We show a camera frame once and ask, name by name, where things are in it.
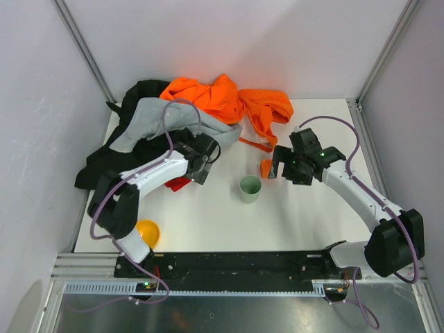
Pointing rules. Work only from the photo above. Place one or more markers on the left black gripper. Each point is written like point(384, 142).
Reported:
point(202, 170)

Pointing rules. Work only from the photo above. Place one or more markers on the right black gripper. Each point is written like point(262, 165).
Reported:
point(282, 161)

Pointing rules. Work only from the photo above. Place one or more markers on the grey sweatshirt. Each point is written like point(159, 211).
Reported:
point(153, 116)

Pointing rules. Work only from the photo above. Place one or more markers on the black cloth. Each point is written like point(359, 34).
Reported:
point(105, 159)

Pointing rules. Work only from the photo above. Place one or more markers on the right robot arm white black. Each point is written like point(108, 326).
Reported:
point(396, 235)

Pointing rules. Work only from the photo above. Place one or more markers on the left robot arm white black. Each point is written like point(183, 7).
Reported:
point(115, 203)

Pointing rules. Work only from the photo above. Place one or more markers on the red cloth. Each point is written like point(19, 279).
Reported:
point(177, 183)

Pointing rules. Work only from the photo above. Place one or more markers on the orange cloth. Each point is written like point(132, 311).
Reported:
point(226, 102)

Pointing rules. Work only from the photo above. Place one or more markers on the orange toy cube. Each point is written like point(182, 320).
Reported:
point(265, 168)

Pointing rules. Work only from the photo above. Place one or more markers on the pale green cup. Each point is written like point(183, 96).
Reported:
point(250, 187)

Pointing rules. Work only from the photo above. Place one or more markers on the yellow bowl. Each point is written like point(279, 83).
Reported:
point(149, 232)

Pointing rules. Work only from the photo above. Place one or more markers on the right aluminium frame post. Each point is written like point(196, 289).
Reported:
point(397, 33)

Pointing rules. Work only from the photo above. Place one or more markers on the aluminium frame post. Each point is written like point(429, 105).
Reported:
point(397, 33)
point(73, 30)

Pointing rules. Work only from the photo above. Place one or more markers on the grey slotted cable duct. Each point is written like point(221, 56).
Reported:
point(136, 288)

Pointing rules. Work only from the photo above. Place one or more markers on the aluminium front rail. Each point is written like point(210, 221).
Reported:
point(84, 266)

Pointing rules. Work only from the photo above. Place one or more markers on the left aluminium frame post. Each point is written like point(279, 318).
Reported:
point(73, 30)

